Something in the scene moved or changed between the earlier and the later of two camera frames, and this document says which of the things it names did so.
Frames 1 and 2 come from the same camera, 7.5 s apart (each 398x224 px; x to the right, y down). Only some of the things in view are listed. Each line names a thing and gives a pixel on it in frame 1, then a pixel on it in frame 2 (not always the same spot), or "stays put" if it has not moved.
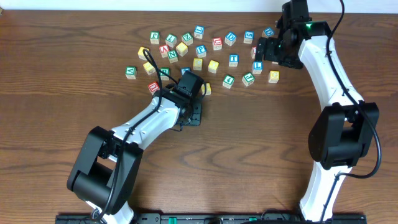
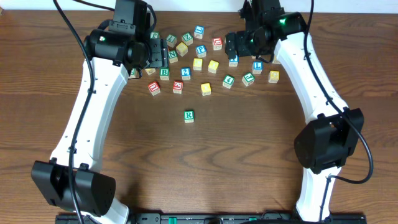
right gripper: (270, 43) -> (231, 45)
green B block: (165, 70) stays put
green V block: (130, 72) stays put
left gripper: (195, 115) -> (159, 52)
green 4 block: (228, 81) stays put
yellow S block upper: (182, 48) stays put
